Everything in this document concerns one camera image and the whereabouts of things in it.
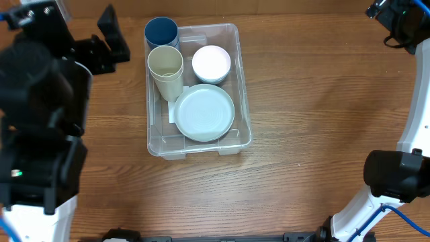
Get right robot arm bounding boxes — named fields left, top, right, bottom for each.
left=307, top=0, right=429, bottom=242

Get blue cup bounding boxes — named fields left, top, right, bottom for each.
left=144, top=17, right=180, bottom=50

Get pink bowl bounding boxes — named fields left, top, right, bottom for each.
left=191, top=45, right=231, bottom=84

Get beige cup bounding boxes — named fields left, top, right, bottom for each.
left=147, top=46, right=184, bottom=102

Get clear plastic storage bin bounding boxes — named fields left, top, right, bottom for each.
left=146, top=24, right=253, bottom=160

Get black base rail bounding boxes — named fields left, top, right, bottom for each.
left=99, top=229, right=317, bottom=242

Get white paper label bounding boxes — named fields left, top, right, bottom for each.
left=168, top=102, right=175, bottom=124

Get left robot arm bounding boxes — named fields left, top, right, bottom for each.
left=1, top=1, right=130, bottom=241

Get right blue cable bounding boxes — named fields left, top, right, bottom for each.
left=347, top=0, right=430, bottom=242

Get grey plate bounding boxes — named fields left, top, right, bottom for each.
left=174, top=84, right=234, bottom=142

